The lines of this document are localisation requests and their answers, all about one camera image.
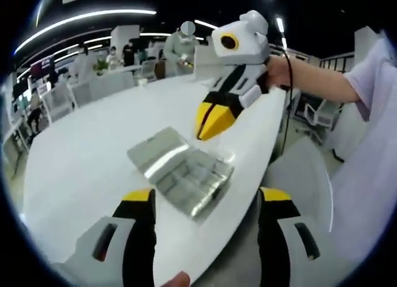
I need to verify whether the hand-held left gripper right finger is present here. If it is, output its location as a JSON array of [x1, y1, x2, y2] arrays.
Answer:
[[256, 187, 330, 287]]

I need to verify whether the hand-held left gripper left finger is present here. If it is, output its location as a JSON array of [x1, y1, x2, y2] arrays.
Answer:
[[51, 188, 158, 287]]

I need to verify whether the clear plastic guide fixture box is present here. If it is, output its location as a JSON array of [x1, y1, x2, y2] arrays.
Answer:
[[127, 126, 235, 223]]

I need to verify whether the person's right hand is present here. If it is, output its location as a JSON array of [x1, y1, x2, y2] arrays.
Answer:
[[262, 56, 296, 89]]

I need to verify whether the person's left hand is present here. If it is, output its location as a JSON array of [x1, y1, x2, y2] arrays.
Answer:
[[157, 270, 191, 287]]

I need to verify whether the white partition panel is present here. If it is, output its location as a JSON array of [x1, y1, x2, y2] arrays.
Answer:
[[193, 45, 225, 81]]

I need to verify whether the potted green plant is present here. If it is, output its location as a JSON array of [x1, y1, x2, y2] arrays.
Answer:
[[94, 58, 110, 73]]

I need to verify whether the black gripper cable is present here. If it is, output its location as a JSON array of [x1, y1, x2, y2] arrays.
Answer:
[[277, 50, 295, 157]]

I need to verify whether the wall screen with red picture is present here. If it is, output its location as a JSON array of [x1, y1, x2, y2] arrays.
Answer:
[[30, 58, 56, 77]]

